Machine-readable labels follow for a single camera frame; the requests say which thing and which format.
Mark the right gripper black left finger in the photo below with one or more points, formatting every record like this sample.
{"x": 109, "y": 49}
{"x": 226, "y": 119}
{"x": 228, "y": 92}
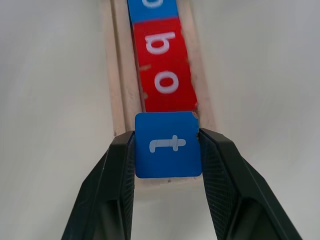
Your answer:
{"x": 107, "y": 190}

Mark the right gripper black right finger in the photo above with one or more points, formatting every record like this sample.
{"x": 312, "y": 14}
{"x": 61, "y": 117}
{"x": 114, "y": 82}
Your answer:
{"x": 232, "y": 190}

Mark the blue letter tile t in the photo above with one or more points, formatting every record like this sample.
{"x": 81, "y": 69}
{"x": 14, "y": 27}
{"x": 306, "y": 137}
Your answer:
{"x": 167, "y": 157}

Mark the red letter tile o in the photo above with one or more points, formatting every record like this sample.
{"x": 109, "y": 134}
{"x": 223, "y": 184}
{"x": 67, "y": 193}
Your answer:
{"x": 167, "y": 95}

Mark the red letter tile b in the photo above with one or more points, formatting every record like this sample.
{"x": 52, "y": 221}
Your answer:
{"x": 160, "y": 42}

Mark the wooden letter tray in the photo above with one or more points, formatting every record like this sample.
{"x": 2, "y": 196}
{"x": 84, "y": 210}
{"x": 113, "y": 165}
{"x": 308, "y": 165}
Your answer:
{"x": 120, "y": 75}

